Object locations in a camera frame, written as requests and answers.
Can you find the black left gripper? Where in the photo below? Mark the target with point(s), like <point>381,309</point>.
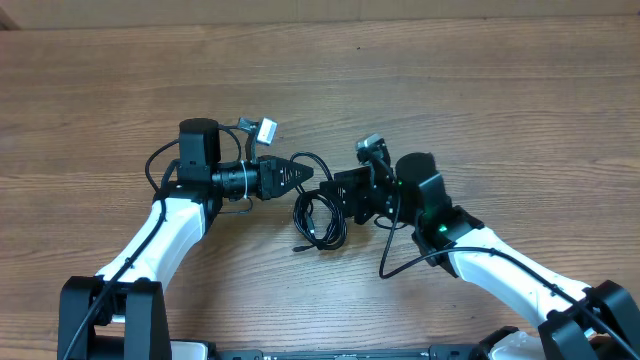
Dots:
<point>268,172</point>

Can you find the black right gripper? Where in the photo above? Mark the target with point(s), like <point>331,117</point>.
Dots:
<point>357,192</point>

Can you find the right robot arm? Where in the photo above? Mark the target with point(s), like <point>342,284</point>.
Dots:
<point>573,320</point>

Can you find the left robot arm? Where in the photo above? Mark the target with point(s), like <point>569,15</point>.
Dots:
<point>120,313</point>

